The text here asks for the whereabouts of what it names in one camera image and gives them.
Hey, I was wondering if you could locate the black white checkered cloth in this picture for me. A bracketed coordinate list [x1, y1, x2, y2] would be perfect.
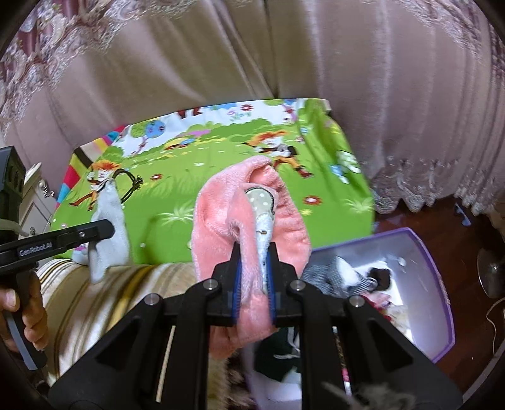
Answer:
[302, 256, 377, 298]

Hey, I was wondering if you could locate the brown knit sock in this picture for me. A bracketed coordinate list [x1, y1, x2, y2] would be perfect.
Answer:
[368, 268, 391, 291]

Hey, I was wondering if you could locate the purple white storage box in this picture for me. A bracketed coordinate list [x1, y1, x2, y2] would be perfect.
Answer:
[306, 228, 455, 365]

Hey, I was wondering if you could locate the white cable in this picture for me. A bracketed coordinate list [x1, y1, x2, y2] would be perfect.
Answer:
[484, 296, 505, 357]

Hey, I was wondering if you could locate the dark green knit sock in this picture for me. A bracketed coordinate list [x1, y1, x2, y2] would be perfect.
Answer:
[253, 327, 301, 384]

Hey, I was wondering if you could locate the grey white sock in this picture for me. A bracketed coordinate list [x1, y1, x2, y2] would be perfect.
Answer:
[72, 179, 130, 284]

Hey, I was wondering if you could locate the striped velvet cushion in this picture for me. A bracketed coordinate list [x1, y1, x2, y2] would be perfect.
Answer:
[37, 259, 196, 385]

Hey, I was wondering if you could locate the person left hand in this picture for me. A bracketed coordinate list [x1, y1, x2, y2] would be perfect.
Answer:
[0, 272, 49, 353]

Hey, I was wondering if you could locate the white carved nightstand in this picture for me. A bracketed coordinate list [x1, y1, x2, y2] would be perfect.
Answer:
[20, 162, 56, 236]

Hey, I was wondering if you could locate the floor fan base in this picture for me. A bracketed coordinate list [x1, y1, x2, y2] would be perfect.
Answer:
[477, 249, 504, 299]

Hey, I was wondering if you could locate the black hair tie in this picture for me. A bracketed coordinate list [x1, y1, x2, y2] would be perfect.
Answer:
[112, 168, 144, 204]

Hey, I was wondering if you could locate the pink rabbit towel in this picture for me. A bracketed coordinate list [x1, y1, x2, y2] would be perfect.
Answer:
[191, 155, 312, 359]

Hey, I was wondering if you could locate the beige pink curtain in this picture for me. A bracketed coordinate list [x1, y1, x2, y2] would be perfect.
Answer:
[1, 1, 504, 214]

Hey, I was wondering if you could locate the green cartoon bed sheet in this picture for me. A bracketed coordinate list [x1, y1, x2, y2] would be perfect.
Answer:
[50, 98, 374, 264]

